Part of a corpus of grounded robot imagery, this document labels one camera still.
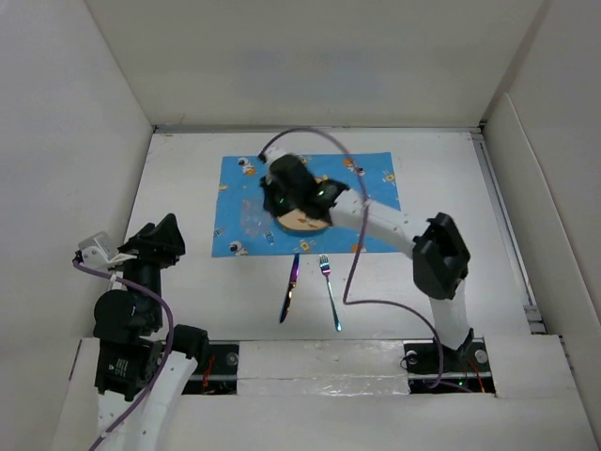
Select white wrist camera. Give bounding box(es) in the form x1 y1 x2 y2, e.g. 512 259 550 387
78 231 117 270
257 147 288 165

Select iridescent knife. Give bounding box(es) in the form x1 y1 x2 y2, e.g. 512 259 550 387
279 253 300 324

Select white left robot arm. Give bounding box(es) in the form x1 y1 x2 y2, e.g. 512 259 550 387
90 213 210 450

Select blue space-print cloth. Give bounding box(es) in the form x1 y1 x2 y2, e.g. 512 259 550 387
211 152 400 257

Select iridescent fork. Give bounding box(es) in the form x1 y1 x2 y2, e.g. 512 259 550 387
319 254 342 333

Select beige bird-pattern plate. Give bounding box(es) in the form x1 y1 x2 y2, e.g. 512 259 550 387
275 209 330 236

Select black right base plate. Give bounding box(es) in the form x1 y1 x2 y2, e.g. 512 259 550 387
400 338 496 395

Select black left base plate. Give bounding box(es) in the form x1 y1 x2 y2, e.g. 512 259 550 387
183 341 239 396

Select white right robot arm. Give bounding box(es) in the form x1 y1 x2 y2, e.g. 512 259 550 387
258 148 471 370

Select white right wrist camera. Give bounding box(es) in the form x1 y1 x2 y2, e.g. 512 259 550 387
257 147 288 165

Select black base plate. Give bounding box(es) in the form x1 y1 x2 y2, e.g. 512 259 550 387
183 341 239 396
400 338 496 395

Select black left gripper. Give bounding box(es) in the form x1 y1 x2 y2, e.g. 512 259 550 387
111 211 183 327

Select clear plastic cup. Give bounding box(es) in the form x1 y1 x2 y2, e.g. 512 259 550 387
240 196 272 239

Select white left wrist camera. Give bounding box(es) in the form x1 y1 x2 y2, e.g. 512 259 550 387
78 231 117 270

